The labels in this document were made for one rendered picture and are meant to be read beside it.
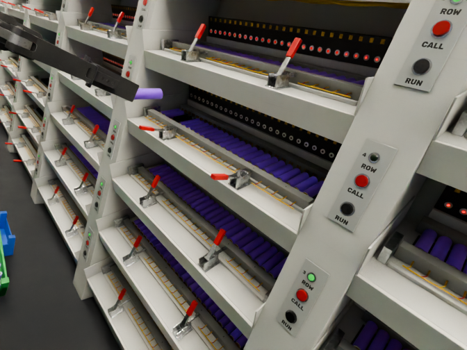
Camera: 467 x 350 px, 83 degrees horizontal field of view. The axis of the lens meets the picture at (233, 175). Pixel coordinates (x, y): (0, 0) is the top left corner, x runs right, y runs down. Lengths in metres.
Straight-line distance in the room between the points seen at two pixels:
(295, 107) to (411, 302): 0.31
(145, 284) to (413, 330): 0.62
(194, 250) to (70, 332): 0.58
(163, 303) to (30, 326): 0.48
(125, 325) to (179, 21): 0.91
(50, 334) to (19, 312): 0.13
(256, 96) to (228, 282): 0.37
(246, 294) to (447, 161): 0.40
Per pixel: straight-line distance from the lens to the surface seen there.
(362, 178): 0.39
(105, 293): 1.06
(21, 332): 1.11
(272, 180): 0.51
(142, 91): 0.50
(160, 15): 0.86
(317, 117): 0.44
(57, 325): 1.12
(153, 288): 0.81
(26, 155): 2.03
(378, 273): 0.44
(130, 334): 0.96
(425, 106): 0.40
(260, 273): 0.58
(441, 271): 0.46
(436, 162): 0.40
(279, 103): 0.47
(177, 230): 0.68
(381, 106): 0.41
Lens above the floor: 0.84
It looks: 15 degrees down
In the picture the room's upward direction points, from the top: 21 degrees clockwise
